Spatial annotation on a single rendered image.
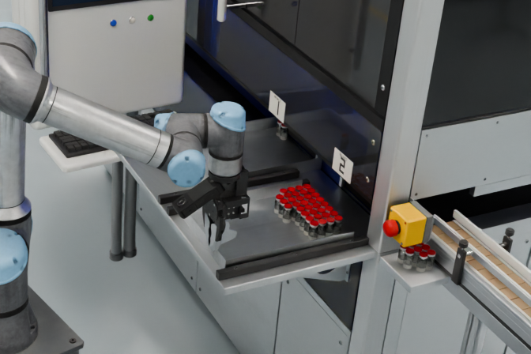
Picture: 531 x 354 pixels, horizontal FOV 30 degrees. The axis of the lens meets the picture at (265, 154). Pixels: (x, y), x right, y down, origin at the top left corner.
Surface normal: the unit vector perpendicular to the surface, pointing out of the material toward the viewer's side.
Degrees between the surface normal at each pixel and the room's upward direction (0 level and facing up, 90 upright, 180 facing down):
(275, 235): 0
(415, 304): 90
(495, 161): 90
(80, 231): 0
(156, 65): 90
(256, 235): 0
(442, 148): 90
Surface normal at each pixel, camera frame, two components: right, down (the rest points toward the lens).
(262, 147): 0.08, -0.87
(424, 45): 0.47, 0.46
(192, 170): 0.15, 0.49
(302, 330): -0.88, 0.16
